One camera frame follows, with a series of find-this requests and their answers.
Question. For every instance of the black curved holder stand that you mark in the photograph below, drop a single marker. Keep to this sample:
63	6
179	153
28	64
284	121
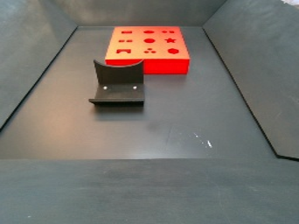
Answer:
120	84

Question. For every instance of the red shape sorter block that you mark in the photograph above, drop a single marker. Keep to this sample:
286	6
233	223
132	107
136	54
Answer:
157	45

